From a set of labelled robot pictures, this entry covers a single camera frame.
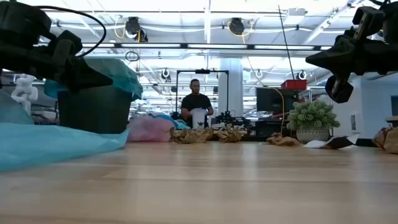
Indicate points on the light blue plastic bag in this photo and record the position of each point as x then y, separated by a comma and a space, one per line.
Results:
46, 146

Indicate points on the black background robot arm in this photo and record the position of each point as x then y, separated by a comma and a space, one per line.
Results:
225, 118

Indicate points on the white robot figure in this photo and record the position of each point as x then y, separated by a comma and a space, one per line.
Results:
25, 90

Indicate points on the teal trash bag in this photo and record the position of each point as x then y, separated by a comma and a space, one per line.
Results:
124, 74

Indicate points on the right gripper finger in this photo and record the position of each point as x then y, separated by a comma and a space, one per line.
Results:
339, 67
339, 49

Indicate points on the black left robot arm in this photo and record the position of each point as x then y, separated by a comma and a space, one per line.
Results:
21, 21

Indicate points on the green fuzzy ball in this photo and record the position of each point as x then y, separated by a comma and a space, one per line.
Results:
312, 116

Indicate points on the pink plastic bag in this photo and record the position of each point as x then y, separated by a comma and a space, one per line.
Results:
149, 129

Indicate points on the white bucket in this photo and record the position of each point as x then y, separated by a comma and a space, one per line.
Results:
199, 118

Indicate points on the black computer monitor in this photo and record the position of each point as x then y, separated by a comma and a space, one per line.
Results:
270, 99

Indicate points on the thin black pole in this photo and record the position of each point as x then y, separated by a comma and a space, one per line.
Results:
286, 40

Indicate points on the black trash bin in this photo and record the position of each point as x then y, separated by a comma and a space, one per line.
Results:
93, 112

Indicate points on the white and brown paper wrapper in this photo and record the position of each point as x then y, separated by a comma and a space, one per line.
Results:
339, 142

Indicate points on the black background station frame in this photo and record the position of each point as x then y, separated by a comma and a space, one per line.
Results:
202, 71

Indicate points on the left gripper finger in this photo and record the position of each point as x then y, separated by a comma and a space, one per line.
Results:
84, 85
82, 71

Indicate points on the white building column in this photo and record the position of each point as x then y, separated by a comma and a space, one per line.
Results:
231, 87

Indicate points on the person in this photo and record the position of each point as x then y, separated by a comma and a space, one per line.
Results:
196, 101

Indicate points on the red box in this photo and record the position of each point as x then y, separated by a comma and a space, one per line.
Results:
293, 84

